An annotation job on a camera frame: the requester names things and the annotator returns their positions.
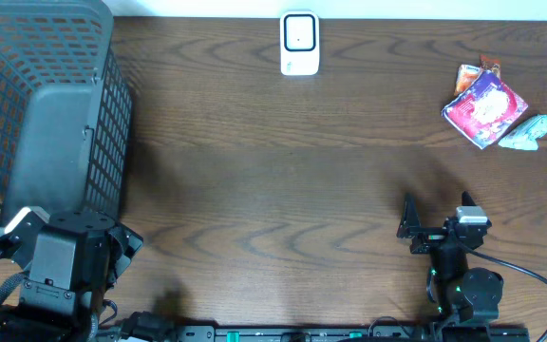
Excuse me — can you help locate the teal white snack packet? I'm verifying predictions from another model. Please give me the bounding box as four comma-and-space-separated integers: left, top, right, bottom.
498, 114, 547, 151

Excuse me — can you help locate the red purple snack bag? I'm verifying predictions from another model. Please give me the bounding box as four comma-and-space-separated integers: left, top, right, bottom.
441, 70, 528, 149

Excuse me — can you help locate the small orange snack packet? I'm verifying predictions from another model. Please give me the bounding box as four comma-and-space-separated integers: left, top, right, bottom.
454, 65, 481, 96

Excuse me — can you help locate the red white striped packet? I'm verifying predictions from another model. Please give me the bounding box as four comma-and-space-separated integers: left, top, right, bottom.
480, 54, 501, 79

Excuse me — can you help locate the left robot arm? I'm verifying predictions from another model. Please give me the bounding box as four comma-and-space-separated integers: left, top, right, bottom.
0, 212, 143, 341

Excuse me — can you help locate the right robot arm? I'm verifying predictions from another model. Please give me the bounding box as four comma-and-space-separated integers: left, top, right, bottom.
396, 192, 503, 341

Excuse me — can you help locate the grey plastic mesh basket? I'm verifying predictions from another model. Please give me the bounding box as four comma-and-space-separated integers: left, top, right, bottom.
0, 0, 132, 236

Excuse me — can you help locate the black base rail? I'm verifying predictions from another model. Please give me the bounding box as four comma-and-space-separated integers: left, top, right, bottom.
97, 324, 532, 342

